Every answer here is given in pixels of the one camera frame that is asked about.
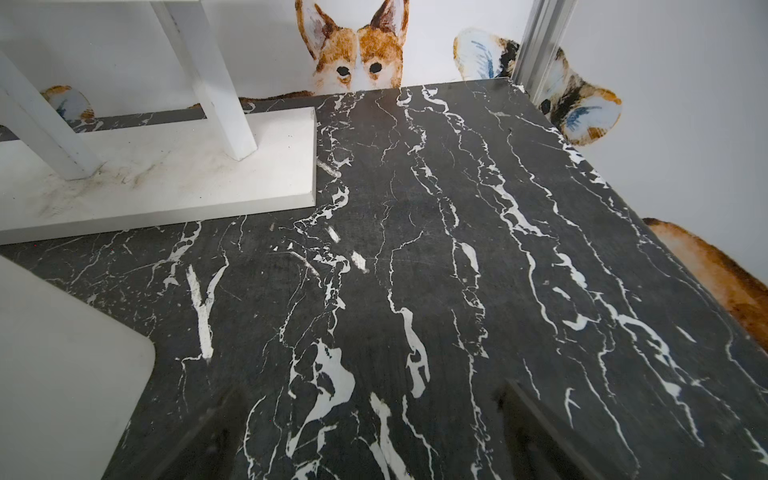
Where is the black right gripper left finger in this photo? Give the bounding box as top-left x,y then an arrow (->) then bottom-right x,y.
149,388 -> 247,479

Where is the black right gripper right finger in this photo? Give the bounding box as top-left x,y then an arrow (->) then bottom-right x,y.
495,381 -> 606,479

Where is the white drawer cabinet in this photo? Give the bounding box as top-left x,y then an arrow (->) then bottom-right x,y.
1,259 -> 156,479

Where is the white stepped display stand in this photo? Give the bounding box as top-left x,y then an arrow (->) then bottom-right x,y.
1,1 -> 317,244

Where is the aluminium frame post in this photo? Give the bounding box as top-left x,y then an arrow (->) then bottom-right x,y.
511,0 -> 577,102

